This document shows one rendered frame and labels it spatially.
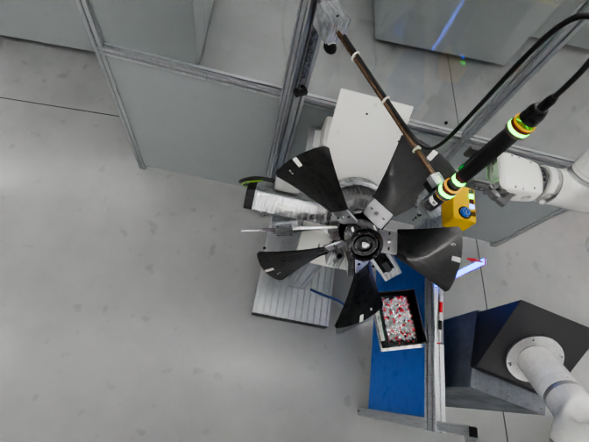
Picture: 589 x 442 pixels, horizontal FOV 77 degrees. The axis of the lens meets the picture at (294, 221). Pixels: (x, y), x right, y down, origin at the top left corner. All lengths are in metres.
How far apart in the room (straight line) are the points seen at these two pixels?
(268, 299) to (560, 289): 2.14
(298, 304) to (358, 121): 1.28
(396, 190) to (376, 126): 0.27
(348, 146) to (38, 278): 1.92
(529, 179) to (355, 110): 0.63
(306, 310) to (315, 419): 0.59
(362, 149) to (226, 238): 1.32
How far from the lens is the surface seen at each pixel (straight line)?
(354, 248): 1.21
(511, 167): 0.96
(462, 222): 1.64
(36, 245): 2.65
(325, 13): 1.23
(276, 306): 2.27
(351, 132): 1.36
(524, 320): 1.55
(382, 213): 1.23
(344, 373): 2.39
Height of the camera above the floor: 2.28
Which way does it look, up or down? 64 degrees down
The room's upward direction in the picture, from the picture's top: 24 degrees clockwise
